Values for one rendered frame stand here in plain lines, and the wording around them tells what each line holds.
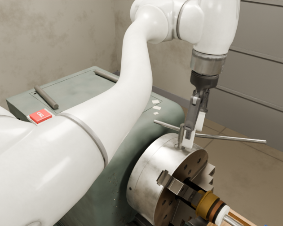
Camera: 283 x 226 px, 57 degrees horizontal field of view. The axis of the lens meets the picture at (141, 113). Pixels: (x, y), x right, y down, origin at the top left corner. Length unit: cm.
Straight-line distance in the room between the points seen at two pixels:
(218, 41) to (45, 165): 50
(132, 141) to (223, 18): 47
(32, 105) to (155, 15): 64
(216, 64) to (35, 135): 49
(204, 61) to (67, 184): 48
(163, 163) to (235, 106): 220
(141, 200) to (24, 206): 61
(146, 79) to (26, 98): 79
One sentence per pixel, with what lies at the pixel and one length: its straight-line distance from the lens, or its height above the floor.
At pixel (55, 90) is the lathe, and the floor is 125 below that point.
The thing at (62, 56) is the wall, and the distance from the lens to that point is 338.
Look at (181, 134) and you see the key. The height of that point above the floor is 129.
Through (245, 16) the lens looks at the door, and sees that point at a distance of 266.
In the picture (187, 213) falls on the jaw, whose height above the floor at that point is 103.
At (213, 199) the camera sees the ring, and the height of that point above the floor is 112.
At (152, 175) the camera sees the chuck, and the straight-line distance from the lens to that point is 83.
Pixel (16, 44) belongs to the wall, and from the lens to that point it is 308.
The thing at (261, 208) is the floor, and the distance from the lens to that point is 243.
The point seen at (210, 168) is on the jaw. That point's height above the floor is 112.
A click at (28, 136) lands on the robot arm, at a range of 33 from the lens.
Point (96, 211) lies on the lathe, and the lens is 94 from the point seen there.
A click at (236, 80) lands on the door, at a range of 284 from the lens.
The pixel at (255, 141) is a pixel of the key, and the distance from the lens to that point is 79.
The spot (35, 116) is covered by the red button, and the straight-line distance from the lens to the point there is 102.
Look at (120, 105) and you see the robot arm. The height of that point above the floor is 161.
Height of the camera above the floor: 181
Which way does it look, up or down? 34 degrees down
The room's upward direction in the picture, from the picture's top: straight up
